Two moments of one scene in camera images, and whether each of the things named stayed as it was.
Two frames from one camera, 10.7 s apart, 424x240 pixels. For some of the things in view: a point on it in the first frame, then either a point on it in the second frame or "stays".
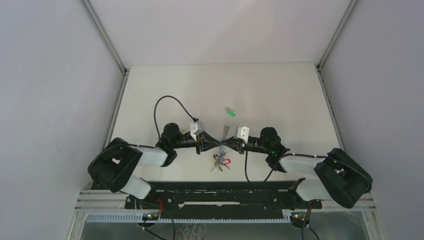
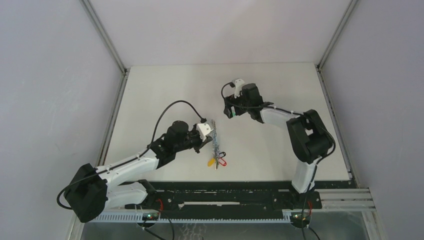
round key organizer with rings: (225, 131) -> (215, 141)
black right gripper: (234, 143) -> (231, 99)
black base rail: (221, 197) stays
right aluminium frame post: (338, 30) stays
